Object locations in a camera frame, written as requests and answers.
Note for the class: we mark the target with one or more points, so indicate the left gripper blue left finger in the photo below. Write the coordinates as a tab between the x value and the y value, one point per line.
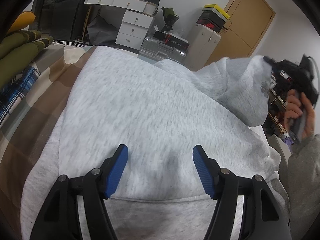
112	170

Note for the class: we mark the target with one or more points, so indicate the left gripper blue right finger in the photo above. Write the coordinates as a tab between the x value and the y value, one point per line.
208	171

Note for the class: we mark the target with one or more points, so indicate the light grey sweatshirt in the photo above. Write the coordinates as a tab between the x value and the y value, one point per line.
160	112

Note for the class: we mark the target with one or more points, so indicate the person right hand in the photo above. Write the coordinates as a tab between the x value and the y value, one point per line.
294	111

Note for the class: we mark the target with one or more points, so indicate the wooden shoe rack with shoes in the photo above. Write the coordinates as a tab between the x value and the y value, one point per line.
279	86

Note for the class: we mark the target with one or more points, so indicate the wooden door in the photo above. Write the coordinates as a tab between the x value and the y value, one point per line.
249	20

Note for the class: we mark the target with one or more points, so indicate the white small cabinet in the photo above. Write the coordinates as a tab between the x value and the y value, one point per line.
202	42

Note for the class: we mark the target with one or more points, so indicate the yellow black shoe boxes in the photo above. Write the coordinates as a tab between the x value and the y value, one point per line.
213	17

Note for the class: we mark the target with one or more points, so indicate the checkered bed sheet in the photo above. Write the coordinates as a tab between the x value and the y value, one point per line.
26	131

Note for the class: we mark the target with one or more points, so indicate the silver aluminium suitcase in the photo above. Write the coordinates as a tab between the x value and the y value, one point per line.
157	50

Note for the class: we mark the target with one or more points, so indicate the black box on suitcase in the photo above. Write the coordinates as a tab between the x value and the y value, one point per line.
172	40

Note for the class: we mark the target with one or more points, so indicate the dark flower bouquet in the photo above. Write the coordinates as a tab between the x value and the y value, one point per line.
170	18

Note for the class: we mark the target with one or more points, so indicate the white dressing desk with drawers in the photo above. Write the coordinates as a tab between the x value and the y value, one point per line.
133	18

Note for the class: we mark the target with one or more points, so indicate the black refrigerator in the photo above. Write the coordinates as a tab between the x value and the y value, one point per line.
61	19

